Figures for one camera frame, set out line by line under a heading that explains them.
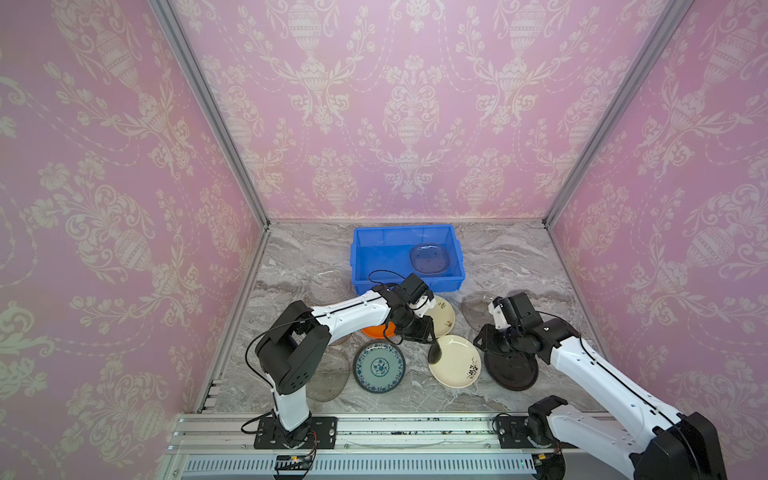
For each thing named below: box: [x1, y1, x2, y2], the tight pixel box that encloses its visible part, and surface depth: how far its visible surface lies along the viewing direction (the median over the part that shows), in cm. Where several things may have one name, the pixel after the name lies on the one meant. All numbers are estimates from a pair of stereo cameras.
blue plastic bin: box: [350, 224, 466, 294], surface depth 111 cm
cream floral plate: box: [427, 295, 456, 338], surface depth 96 cm
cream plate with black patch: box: [428, 335, 481, 389], surface depth 87 cm
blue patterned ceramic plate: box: [353, 340, 406, 394], surface depth 87 cm
